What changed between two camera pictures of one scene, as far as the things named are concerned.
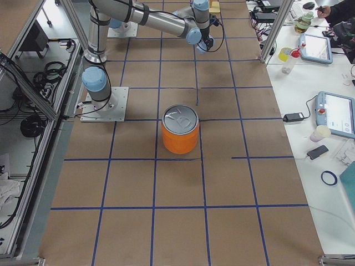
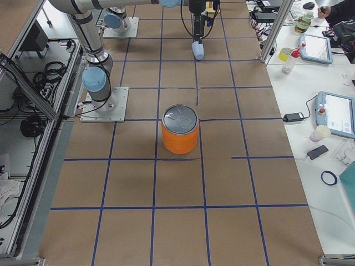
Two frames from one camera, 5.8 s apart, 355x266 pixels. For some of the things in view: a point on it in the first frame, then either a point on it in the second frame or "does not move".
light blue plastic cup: [202, 46] -> [198, 50]
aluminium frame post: [285, 10] does not move
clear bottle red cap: [288, 66] does not move
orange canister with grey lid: [180, 127] does not move
